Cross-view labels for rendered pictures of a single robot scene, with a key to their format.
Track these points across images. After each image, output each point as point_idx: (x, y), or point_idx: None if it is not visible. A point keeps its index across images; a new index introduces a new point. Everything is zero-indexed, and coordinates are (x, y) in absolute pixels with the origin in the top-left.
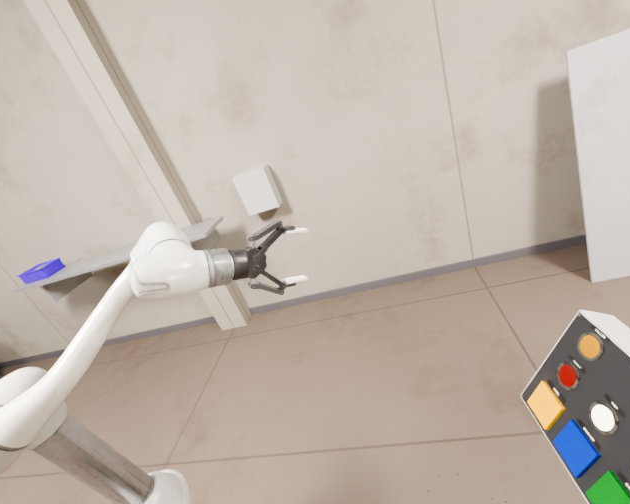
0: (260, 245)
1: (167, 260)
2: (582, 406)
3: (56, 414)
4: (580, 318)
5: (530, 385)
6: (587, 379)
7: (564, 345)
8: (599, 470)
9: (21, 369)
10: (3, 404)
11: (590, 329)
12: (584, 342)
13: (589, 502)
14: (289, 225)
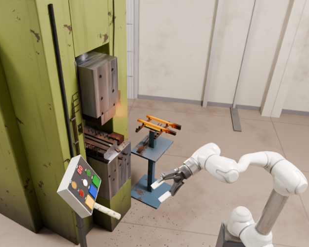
0: (174, 176)
1: (201, 147)
2: (85, 188)
3: (273, 184)
4: (68, 187)
5: (87, 209)
6: (80, 186)
7: (75, 194)
8: (92, 185)
9: (296, 178)
10: (276, 163)
11: (70, 185)
12: (73, 186)
13: (98, 187)
14: (159, 181)
